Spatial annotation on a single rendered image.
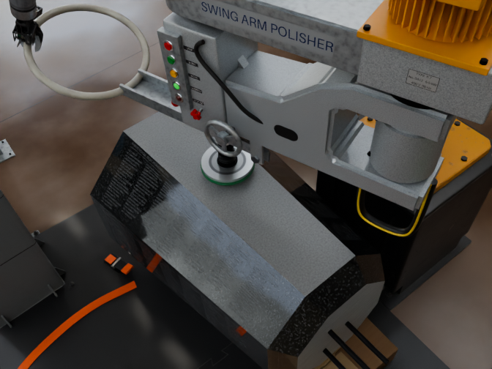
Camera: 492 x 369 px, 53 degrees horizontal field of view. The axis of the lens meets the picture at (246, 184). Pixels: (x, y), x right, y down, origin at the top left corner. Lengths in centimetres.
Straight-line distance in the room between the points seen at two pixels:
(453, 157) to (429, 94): 114
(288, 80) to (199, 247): 77
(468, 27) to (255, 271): 107
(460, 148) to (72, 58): 316
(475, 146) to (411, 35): 129
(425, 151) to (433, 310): 150
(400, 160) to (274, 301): 69
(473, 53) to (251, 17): 54
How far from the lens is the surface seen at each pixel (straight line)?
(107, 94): 202
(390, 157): 139
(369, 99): 128
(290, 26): 126
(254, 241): 180
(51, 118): 389
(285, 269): 174
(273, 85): 149
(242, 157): 199
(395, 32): 115
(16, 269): 266
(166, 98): 199
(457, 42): 115
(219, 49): 147
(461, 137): 240
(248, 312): 182
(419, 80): 117
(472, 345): 273
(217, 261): 188
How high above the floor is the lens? 237
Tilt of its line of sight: 50 degrees down
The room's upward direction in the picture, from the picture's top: 5 degrees counter-clockwise
